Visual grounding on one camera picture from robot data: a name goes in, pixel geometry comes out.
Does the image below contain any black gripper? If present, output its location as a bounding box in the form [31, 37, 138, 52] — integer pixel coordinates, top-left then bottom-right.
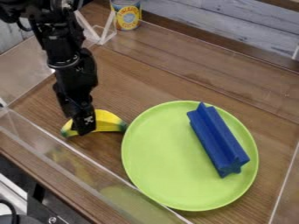
[52, 48, 99, 136]

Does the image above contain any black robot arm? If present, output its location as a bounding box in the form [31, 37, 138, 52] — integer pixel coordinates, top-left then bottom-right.
[0, 0, 99, 136]

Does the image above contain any clear acrylic corner bracket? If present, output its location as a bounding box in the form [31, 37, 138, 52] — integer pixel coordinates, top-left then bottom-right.
[75, 11, 118, 46]

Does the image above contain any green round plate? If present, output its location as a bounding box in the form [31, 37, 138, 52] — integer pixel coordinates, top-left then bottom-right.
[122, 101, 259, 212]

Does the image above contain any yellow labelled tin can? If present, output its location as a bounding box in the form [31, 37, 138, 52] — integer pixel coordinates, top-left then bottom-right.
[110, 0, 142, 31]

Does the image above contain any blue star-shaped block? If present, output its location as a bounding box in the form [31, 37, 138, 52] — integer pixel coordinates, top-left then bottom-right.
[187, 102, 250, 178]

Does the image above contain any black cable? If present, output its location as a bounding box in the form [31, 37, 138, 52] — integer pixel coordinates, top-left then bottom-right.
[0, 198, 22, 224]

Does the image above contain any yellow toy banana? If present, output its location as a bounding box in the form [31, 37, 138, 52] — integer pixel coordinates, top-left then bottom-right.
[60, 109, 127, 137]

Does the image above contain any clear acrylic front wall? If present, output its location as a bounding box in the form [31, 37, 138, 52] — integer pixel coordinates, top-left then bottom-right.
[0, 108, 193, 224]

